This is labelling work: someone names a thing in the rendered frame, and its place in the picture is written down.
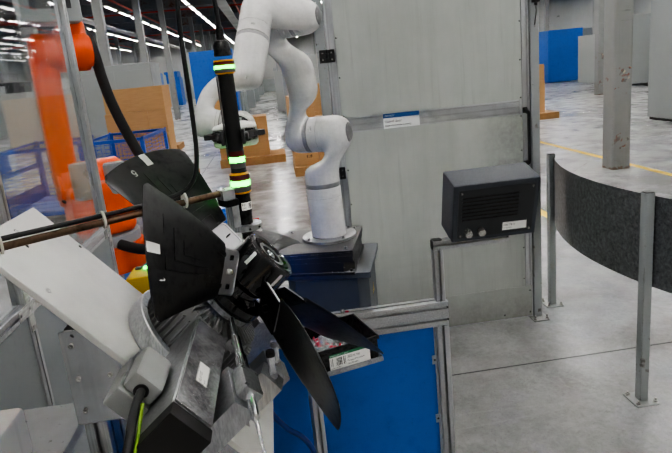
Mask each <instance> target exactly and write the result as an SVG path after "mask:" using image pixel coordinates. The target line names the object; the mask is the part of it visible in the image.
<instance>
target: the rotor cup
mask: <svg viewBox="0 0 672 453"><path fill-rule="evenodd" d="M236 250H237V251H238V252H239V261H238V268H237V274H236V281H235V287H234V292H233V294H232V296H226V295H218V296H217V298H216V299H217V300H218V301H219V302H220V303H221V304H222V305H223V306H224V307H225V308H226V309H227V310H229V311H230V312H231V313H233V314H234V315H235V316H237V317H239V318H241V319H243V320H246V321H255V320H256V319H257V318H258V317H259V316H260V315H259V313H258V309H259V302H258V300H257V299H258V298H259V299H260V298H261V292H262V287H263V282H264V280H265V281H266V282H268V283H269V284H270V285H271V284H272V283H273V282H274V281H275V280H276V279H277V278H278V277H279V276H280V275H282V278H281V279H280V280H279V281H278V282H277V283H276V284H275V285H274V286H271V287H272V289H273V290H274V292H275V291H276V290H277V289H278V288H279V287H280V286H281V285H282V284H283V283H284V282H285V281H286V280H287V279H288V278H289V277H290V275H291V274H292V269H291V266H290V264H289V263H288V261H287V260H286V259H285V257H284V256H283V255H282V254H281V253H280V252H279V251H278V250H277V249H276V248H275V247H274V246H273V245H272V244H271V243H269V242H268V241H267V240H266V239H264V238H263V237H261V236H259V235H256V234H251V235H250V236H248V237H247V238H246V239H245V240H244V241H243V243H242V244H241V245H240V246H239V247H238V248H237V249H236ZM267 251H270V252H272V253H273V254H274V256H275V258H272V257H271V256H270V255H269V254H268V253H267ZM254 252H256V253H257V254H256V256H255V257H254V258H253V259H252V260H251V261H250V262H249V263H248V264H247V265H246V263H245V261H246V260H247V259H248V258H249V257H250V256H251V255H252V254H253V253H254Z"/></svg>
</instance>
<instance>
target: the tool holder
mask: <svg viewBox="0 0 672 453"><path fill-rule="evenodd" d="M216 191H220V193H221V197H218V198H217V200H218V203H219V206H222V207H225V209H226V216H227V223H228V226H229V227H230V228H231V229H232V230H233V231H234V232H235V233H245V232H251V231H255V230H258V229H260V228H261V227H262V221H261V220H259V219H253V223H252V224H248V225H241V218H240V211H239V205H240V202H239V198H236V197H235V190H234V189H233V188H231V189H227V190H222V189H218V190H216Z"/></svg>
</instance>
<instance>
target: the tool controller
mask: <svg viewBox="0 0 672 453"><path fill-rule="evenodd" d="M540 180H541V177H540V176H539V175H538V174H537V173H536V172H535V171H534V170H533V169H532V168H531V167H530V166H529V165H528V164H527V163H525V162H521V163H513V164H504V165H496V166H487V167H479V168H470V169H462V170H453V171H445V172H443V188H442V222H441V225H442V227H443V228H444V230H445V232H446V233H447V235H448V237H449V238H450V239H451V242H453V243H454V242H462V241H470V240H477V239H485V238H493V237H501V236H508V235H516V234H524V233H531V232H534V230H535V221H536V213H537V205H538V197H539V188H540Z"/></svg>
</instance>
